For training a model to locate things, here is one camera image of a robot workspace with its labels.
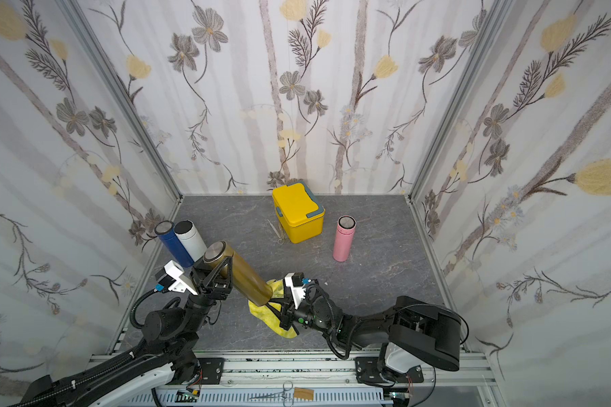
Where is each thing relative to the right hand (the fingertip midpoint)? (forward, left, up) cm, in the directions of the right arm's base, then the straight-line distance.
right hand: (266, 305), depth 68 cm
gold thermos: (+3, +4, +10) cm, 11 cm away
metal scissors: (-22, -7, -18) cm, 29 cm away
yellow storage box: (+38, -7, -6) cm, 39 cm away
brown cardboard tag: (-20, -11, -18) cm, 29 cm away
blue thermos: (+23, +36, 0) cm, 43 cm away
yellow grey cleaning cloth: (-2, 0, -2) cm, 3 cm away
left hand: (+6, +8, +18) cm, 21 cm away
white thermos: (+21, +28, +1) cm, 36 cm away
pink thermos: (+25, -23, -1) cm, 34 cm away
